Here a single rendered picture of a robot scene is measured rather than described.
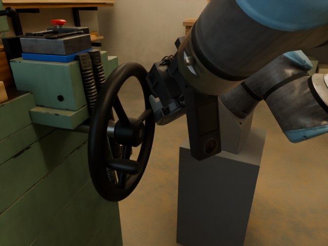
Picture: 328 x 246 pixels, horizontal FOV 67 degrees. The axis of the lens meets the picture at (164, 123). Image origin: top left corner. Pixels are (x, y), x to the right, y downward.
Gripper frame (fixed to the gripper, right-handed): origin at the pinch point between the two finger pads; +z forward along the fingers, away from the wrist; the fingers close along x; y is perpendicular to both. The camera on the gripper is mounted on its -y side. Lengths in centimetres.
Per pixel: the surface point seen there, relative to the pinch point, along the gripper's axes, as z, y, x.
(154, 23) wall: 256, 186, -176
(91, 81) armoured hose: -0.3, 12.7, 10.3
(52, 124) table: 4.4, 8.5, 19.5
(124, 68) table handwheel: -6.0, 11.1, 5.2
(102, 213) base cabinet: 44.7, -14.1, 14.4
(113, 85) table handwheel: -7.7, 7.9, 8.9
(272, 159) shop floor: 102, -41, -115
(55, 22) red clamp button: 1.2, 27.9, 11.8
